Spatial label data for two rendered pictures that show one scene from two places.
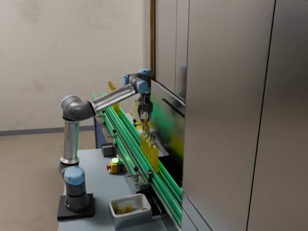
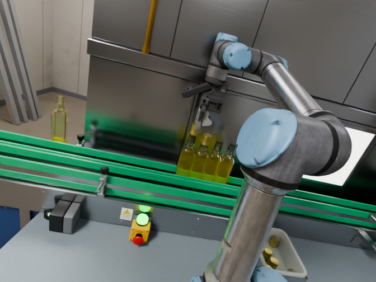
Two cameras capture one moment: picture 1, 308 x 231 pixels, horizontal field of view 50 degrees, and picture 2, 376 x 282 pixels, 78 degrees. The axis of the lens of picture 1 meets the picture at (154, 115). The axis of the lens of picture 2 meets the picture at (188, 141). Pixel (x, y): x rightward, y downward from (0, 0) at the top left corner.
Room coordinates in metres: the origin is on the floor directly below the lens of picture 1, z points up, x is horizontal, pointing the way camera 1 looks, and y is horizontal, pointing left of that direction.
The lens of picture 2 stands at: (1.93, 0.93, 1.50)
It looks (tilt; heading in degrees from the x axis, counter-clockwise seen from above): 24 degrees down; 280
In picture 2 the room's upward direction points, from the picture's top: 16 degrees clockwise
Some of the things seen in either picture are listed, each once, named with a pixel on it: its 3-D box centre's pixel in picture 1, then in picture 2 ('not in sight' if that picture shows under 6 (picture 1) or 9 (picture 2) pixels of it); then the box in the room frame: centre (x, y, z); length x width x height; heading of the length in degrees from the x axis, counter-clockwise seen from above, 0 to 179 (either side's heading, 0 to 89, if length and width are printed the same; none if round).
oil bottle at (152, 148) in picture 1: (153, 157); (221, 174); (1.91, 0.01, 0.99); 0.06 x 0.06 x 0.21; 18
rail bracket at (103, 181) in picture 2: (112, 138); (100, 186); (2.30, 0.32, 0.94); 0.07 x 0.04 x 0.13; 109
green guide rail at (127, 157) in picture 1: (109, 125); (18, 168); (2.60, 0.38, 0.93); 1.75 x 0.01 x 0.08; 19
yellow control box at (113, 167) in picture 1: (114, 166); (140, 229); (2.13, 0.29, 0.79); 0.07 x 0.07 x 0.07; 19
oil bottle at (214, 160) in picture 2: (150, 153); (208, 172); (1.96, 0.02, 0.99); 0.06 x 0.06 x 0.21; 18
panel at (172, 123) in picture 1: (189, 149); (278, 142); (1.70, -0.21, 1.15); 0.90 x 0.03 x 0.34; 19
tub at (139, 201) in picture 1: (129, 210); (272, 254); (1.61, 0.14, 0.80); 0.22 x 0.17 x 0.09; 109
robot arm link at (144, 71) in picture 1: (144, 77); (224, 51); (2.05, 0.06, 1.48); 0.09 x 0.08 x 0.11; 118
